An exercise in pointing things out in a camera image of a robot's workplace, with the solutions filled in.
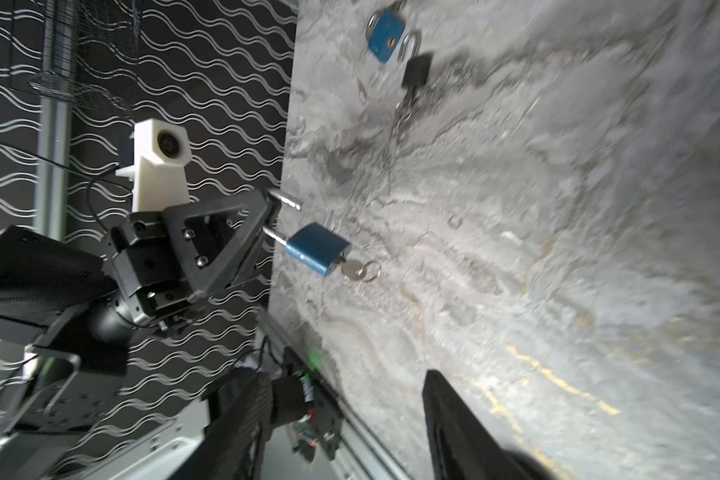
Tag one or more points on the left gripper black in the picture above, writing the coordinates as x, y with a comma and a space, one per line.
160, 263

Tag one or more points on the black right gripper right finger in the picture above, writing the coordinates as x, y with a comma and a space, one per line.
460, 446

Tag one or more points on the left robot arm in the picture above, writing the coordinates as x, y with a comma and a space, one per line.
77, 314

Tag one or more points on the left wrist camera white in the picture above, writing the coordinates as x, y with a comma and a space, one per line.
161, 152

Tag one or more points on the aluminium frame post left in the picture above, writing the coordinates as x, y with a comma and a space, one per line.
55, 119

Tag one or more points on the black wire basket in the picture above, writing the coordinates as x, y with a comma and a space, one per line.
90, 54

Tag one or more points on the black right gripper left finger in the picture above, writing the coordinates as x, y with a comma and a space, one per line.
240, 406

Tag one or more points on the blue padlock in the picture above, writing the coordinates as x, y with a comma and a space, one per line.
384, 30
323, 251

